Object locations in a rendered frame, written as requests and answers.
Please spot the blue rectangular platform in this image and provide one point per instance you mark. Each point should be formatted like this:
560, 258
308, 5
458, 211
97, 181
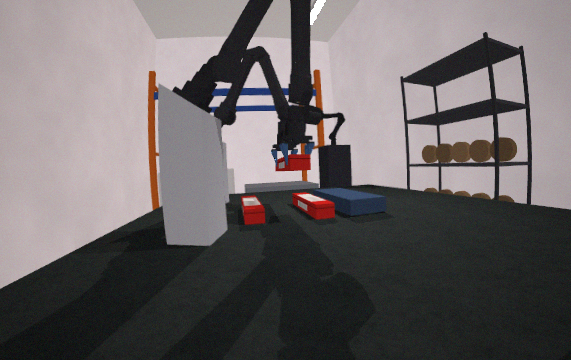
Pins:
341, 198

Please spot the red box with white label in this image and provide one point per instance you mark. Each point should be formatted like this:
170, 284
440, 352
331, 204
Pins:
315, 206
254, 210
295, 161

